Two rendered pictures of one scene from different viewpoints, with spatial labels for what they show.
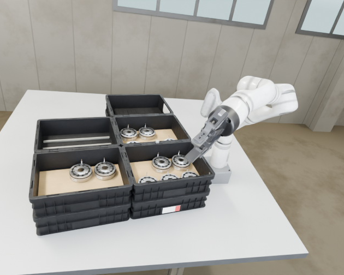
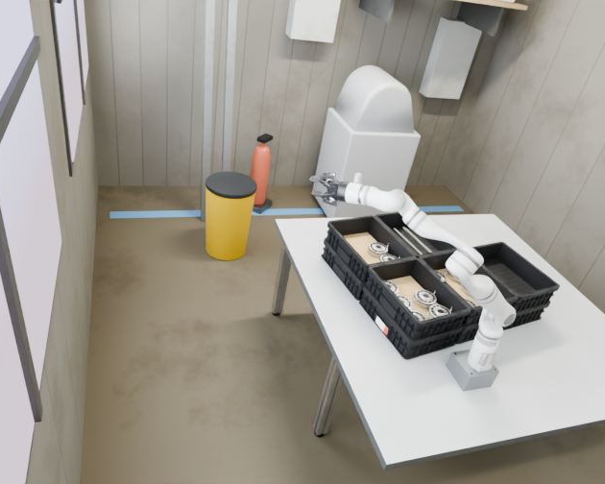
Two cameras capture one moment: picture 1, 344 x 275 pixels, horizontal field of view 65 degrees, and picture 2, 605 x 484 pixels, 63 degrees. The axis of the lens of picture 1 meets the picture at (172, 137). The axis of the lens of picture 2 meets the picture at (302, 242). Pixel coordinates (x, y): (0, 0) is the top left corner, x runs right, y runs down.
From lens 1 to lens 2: 1.79 m
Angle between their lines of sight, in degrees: 67
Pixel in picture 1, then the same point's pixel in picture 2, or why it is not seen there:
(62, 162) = (380, 236)
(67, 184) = (362, 247)
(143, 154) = (426, 281)
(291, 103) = (451, 261)
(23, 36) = (577, 176)
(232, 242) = (368, 381)
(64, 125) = not seen: hidden behind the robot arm
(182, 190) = (393, 310)
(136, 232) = (348, 307)
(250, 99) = (366, 191)
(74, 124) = not seen: hidden behind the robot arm
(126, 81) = not seen: outside the picture
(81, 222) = (337, 269)
